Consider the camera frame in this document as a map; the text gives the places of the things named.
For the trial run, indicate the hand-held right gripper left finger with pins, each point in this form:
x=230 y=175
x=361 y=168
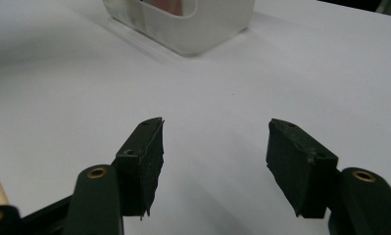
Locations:
x=140 y=169

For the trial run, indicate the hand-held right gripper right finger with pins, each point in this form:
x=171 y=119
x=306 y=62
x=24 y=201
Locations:
x=297 y=169

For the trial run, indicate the clear plastic container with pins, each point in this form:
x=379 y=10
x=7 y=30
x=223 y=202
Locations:
x=196 y=29

